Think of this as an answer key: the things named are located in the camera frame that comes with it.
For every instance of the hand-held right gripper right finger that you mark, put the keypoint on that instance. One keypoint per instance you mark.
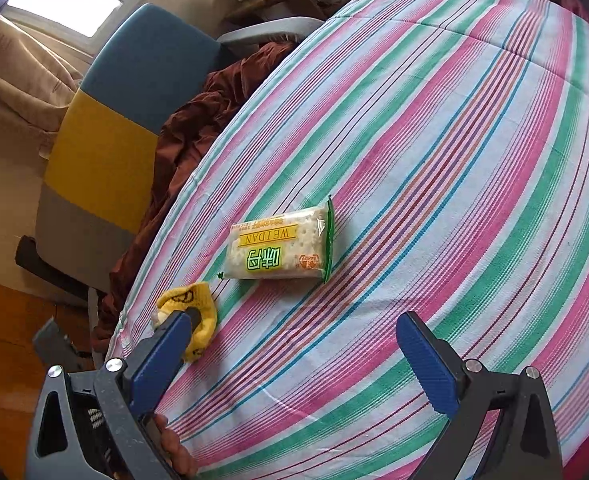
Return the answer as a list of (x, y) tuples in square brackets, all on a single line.
[(424, 360)]

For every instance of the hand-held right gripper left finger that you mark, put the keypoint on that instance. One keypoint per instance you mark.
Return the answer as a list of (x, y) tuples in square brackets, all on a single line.
[(157, 360)]

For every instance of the yellow snack packet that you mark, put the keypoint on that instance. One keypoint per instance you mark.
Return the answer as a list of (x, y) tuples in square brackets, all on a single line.
[(202, 320)]

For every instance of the green white cracker packet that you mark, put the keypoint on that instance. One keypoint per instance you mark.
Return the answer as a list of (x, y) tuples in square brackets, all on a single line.
[(274, 250)]

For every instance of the person's right hand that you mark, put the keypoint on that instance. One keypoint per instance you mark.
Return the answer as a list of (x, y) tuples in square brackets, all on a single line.
[(177, 452)]

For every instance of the black rolled mat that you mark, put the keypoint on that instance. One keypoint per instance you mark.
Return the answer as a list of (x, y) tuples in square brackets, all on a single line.
[(39, 260)]

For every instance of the person's red clothing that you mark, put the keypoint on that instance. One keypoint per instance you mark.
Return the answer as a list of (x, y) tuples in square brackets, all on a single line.
[(581, 460)]

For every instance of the grey yellow blue chair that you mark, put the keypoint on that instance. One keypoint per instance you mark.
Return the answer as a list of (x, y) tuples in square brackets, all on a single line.
[(104, 150)]

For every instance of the dark red blanket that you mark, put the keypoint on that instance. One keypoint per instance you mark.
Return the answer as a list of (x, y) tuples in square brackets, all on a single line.
[(184, 135)]

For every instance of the beige patterned curtain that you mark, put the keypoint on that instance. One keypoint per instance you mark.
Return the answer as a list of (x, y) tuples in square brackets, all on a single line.
[(19, 75)]

